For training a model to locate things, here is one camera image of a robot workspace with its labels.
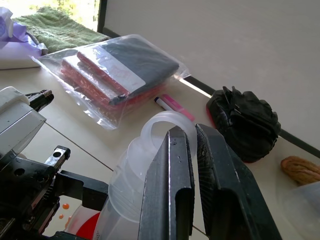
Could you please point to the white flat box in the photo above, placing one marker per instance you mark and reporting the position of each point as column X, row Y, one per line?
column 15, row 58

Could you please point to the clear zip plastic bag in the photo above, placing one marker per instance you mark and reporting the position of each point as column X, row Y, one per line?
column 75, row 75

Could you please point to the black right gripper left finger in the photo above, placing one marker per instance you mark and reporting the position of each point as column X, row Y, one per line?
column 165, row 190

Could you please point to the purple plastic bag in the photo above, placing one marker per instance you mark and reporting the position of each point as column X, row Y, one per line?
column 17, row 35

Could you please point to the cup with red liquid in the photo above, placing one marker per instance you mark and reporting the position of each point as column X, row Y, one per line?
column 87, row 225

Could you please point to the clear plastic container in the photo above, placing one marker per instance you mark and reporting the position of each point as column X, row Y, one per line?
column 302, row 212

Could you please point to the green towel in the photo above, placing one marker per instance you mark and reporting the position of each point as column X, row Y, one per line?
column 60, row 27

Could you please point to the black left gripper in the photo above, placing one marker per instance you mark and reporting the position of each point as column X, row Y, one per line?
column 22, row 190

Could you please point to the black crumpled cloth bundle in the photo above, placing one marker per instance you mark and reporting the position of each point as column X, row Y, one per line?
column 247, row 125

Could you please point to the black window frame post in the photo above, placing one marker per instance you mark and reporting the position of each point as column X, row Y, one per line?
column 102, row 15

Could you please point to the pink marker pen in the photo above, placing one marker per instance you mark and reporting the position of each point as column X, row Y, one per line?
column 175, row 105

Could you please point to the black folded cloth in bag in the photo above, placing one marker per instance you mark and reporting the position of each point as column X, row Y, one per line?
column 145, row 60

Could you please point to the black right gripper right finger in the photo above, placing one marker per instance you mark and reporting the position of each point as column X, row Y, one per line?
column 230, row 190

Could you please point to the red pad stack in bag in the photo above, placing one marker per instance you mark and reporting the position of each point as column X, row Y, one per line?
column 87, row 85

